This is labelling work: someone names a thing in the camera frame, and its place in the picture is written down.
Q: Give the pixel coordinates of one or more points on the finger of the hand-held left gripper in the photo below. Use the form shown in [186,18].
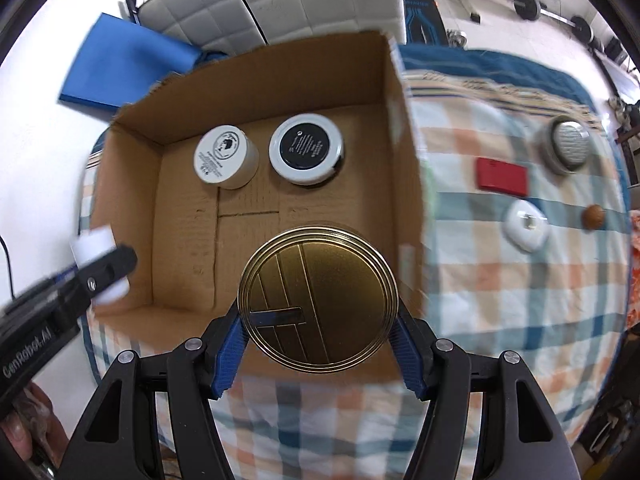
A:
[102,270]

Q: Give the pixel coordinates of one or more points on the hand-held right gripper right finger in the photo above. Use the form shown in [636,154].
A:
[406,355]

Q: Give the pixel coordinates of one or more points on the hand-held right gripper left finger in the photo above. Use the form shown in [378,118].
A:
[231,355]

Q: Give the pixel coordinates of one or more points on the white cylindrical container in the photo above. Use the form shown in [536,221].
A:
[100,255]

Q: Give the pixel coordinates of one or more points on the round gold tin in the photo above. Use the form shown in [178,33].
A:
[318,300]

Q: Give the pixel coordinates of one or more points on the small white jar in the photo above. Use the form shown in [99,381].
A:
[225,156]

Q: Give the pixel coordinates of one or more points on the cardboard box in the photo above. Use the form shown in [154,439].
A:
[280,170]

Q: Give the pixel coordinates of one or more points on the white jar with black label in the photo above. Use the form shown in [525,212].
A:
[306,148]

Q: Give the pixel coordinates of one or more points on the person's left hand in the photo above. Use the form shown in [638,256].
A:
[25,425]

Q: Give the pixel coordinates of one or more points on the plaid blanket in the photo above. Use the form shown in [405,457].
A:
[500,270]

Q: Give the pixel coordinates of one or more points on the white round dish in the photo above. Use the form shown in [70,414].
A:
[526,225]

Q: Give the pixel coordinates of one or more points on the red rectangular case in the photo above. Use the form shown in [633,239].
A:
[502,177]

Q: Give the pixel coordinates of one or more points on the blue folder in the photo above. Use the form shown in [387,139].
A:
[125,65]

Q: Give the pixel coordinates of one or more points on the small brown ball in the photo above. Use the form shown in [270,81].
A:
[593,217]

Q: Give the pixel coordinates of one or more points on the silver-topped round jar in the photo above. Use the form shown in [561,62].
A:
[567,144]

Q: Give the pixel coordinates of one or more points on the white quilted headboard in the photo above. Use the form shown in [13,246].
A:
[280,5]

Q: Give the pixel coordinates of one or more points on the black and blue mat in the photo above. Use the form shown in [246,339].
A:
[422,10]

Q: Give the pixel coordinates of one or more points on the black barbell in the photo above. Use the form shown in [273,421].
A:
[555,15]

